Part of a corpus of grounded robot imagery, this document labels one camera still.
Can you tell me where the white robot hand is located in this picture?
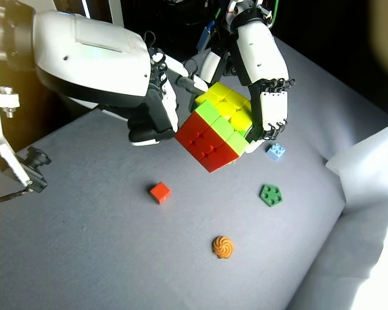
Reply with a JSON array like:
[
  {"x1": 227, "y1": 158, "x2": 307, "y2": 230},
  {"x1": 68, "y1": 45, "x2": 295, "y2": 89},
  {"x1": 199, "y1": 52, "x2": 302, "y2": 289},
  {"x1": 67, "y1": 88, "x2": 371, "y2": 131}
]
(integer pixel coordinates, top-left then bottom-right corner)
[
  {"x1": 32, "y1": 9, "x2": 211, "y2": 147},
  {"x1": 199, "y1": 22, "x2": 297, "y2": 154}
]

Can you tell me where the multicolour puzzle cube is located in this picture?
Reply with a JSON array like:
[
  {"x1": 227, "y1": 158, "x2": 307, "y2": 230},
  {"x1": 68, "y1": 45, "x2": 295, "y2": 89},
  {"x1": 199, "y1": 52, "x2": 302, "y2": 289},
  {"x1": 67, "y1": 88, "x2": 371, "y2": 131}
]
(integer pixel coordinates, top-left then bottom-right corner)
[{"x1": 174, "y1": 81, "x2": 255, "y2": 174}]

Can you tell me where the grey adapter with blue plug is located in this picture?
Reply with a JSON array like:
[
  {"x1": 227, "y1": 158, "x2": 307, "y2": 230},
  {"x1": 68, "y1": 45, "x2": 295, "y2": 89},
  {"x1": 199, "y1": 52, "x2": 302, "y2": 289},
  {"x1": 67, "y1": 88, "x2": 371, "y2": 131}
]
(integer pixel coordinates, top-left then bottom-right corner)
[{"x1": 197, "y1": 21, "x2": 216, "y2": 51}]

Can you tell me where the light blue toy brick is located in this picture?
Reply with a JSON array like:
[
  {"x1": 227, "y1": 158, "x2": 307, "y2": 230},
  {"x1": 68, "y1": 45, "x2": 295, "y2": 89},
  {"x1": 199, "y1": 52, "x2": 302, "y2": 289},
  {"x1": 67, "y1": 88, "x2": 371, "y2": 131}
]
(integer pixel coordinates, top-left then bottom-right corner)
[{"x1": 265, "y1": 142, "x2": 287, "y2": 162}]

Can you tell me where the green pentagon block with holes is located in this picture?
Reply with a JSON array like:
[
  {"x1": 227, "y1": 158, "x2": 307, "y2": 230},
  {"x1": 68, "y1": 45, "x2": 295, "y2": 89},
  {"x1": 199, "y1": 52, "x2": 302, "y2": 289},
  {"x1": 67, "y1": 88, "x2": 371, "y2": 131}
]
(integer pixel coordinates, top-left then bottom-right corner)
[{"x1": 259, "y1": 183, "x2": 284, "y2": 208}]

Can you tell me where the red cube block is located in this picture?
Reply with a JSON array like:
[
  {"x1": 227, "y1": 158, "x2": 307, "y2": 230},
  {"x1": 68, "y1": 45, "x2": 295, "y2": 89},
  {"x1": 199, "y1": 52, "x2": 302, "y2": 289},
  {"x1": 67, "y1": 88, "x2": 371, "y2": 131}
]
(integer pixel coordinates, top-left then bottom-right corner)
[{"x1": 149, "y1": 181, "x2": 172, "y2": 205}]

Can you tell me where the white backdrop sheet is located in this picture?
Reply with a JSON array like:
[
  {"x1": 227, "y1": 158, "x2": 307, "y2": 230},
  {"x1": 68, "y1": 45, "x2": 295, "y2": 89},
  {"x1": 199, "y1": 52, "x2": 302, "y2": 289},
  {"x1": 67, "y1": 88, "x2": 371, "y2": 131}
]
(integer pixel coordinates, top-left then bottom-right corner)
[{"x1": 284, "y1": 119, "x2": 388, "y2": 310}]

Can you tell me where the grey table cloth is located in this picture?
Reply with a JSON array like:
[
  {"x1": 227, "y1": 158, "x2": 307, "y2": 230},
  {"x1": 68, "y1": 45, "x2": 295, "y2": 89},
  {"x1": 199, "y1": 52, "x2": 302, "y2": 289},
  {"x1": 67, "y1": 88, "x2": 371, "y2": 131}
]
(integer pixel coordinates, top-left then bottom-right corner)
[{"x1": 0, "y1": 35, "x2": 388, "y2": 310}]

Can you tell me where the orange swirl toy cookie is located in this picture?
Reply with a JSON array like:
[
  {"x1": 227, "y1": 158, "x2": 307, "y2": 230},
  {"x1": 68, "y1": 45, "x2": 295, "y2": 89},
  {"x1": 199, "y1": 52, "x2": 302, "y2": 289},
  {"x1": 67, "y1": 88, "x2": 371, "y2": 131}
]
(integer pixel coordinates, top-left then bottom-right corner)
[{"x1": 211, "y1": 235, "x2": 235, "y2": 260}]

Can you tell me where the green cable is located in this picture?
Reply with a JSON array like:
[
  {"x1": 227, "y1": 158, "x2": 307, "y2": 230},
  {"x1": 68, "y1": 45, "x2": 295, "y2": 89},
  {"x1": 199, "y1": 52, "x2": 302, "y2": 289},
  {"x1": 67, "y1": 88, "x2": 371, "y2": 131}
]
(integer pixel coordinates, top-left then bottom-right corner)
[{"x1": 270, "y1": 0, "x2": 281, "y2": 27}]

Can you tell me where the wrist camera on white bracket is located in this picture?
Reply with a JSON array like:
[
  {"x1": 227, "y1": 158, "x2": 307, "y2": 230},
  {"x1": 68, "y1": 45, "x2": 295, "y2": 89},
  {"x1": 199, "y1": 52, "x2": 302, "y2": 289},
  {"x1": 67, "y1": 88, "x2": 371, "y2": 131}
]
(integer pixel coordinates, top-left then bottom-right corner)
[{"x1": 0, "y1": 48, "x2": 52, "y2": 194}]

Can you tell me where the black camera cable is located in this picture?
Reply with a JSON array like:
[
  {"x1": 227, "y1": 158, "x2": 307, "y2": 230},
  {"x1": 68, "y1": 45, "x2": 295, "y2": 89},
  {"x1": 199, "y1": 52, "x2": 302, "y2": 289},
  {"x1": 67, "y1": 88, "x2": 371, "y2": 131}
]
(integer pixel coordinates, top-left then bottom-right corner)
[{"x1": 0, "y1": 189, "x2": 32, "y2": 207}]

